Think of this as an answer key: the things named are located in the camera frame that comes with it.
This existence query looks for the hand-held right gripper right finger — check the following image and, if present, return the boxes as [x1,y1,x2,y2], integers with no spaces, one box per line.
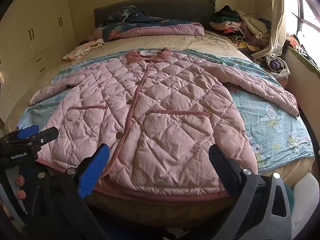
[208,144,293,240]

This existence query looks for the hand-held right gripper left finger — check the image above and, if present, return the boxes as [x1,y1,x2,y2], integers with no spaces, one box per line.
[25,143,111,240]

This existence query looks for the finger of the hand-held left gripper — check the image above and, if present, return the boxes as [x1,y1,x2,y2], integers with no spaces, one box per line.
[25,127,59,145]
[16,125,40,140]

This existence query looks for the pink quilted jacket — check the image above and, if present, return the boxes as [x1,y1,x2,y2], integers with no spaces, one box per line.
[29,47,300,202]

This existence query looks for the basket of clothes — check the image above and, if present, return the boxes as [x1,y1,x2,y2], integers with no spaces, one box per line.
[262,54,292,81]

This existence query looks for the clothes on windowsill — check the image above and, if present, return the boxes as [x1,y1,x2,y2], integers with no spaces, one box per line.
[286,33,320,73]

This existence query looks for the pile of mixed clothes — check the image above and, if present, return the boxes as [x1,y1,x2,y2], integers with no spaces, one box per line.
[209,4,273,53]

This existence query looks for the person's left hand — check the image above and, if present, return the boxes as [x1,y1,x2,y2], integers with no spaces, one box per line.
[15,175,27,198]

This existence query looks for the blue cartoon printed blanket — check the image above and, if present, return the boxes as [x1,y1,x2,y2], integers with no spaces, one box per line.
[15,49,316,176]

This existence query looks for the white rounded object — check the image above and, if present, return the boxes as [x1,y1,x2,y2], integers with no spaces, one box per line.
[292,172,320,232]

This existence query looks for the small floral garment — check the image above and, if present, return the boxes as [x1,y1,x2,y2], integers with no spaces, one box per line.
[60,38,105,62]

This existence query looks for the cream wardrobe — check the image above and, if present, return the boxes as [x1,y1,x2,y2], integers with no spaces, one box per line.
[0,0,78,120]

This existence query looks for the pink pillow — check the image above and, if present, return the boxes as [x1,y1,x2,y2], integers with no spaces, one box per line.
[93,27,105,41]

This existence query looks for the bed with beige sheet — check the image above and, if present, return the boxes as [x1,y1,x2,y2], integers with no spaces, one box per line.
[5,29,317,230]

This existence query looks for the dark floral quilt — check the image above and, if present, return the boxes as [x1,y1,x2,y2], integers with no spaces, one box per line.
[94,6,206,43]

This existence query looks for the cream curtain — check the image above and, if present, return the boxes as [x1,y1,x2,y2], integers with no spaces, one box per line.
[251,0,288,60]

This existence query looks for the dark grey headboard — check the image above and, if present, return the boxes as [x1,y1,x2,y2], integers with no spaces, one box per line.
[94,0,217,30]

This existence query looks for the window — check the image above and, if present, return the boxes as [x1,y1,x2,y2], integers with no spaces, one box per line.
[280,0,320,44]

